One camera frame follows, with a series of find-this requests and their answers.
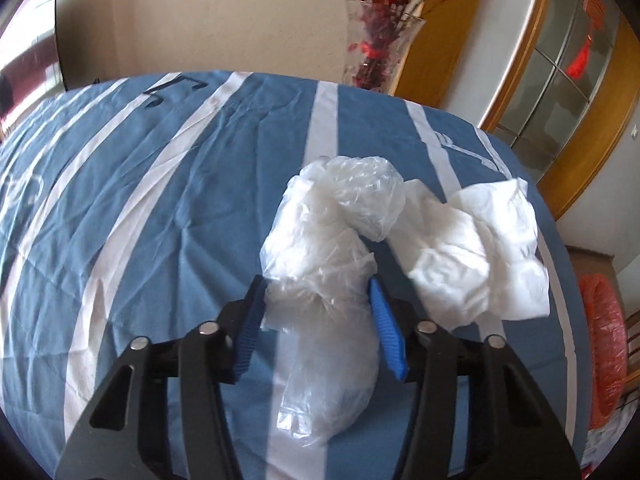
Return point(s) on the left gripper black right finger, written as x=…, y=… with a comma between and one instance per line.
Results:
x=420, y=352

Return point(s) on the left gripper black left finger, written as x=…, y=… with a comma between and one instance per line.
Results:
x=216, y=352

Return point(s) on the white translucent plastic bag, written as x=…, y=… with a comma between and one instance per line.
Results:
x=318, y=269

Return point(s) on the red lined trash basket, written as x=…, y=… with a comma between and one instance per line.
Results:
x=608, y=343

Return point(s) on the crumpled white paper tissue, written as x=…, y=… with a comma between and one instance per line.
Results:
x=473, y=256

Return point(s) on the blue white striped tablecloth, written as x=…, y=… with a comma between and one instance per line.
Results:
x=138, y=207

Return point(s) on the glass vase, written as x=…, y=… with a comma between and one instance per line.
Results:
x=378, y=41

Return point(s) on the frosted glass sliding door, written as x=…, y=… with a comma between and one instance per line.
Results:
x=563, y=130

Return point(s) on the television screen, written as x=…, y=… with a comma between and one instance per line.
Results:
x=30, y=64

